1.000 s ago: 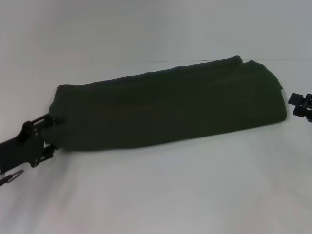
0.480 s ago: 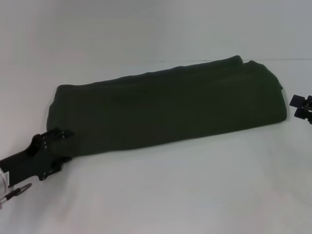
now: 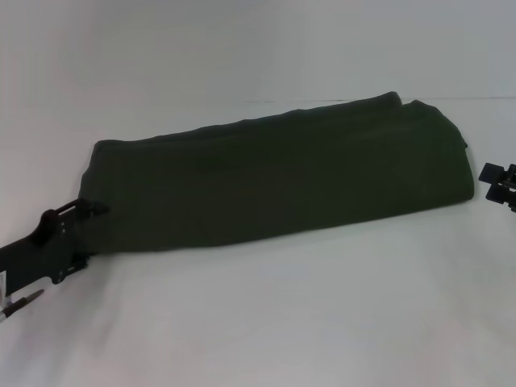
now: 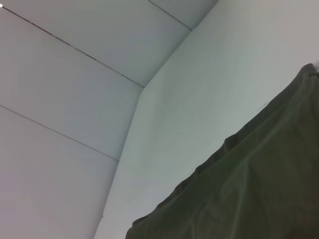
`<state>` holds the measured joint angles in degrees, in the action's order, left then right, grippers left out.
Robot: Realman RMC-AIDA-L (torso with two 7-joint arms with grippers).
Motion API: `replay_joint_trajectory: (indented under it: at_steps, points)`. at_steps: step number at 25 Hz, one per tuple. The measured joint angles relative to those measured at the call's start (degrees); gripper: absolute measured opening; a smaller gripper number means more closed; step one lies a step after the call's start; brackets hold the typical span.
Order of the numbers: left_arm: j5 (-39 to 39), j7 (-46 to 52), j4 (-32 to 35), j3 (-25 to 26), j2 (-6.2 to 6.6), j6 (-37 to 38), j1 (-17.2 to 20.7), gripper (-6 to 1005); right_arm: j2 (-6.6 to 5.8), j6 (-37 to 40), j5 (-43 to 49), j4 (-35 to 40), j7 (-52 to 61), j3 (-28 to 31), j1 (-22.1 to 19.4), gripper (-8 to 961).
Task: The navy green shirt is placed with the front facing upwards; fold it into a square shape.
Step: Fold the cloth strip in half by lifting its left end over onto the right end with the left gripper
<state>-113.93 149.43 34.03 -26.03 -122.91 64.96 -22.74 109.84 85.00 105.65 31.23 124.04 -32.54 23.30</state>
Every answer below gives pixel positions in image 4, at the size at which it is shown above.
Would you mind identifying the dark green FREE t-shirt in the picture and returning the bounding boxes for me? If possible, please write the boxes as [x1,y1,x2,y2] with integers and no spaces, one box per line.
[125,63,319,239]

